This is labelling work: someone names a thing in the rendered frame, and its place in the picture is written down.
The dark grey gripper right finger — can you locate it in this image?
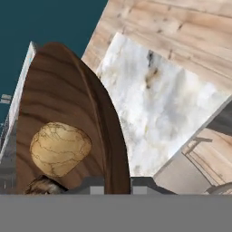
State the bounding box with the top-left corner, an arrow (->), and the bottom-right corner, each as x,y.
130,176 -> 177,195

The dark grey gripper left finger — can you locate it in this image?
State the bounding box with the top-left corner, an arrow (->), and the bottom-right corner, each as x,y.
63,176 -> 105,195

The brown wooden bowl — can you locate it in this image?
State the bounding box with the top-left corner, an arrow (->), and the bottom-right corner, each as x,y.
14,41 -> 131,195

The tan round bread roll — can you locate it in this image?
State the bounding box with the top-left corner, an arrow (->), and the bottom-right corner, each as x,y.
29,121 -> 92,179

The brown speckled bread piece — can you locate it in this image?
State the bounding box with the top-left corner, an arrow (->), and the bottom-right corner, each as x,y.
24,175 -> 69,195

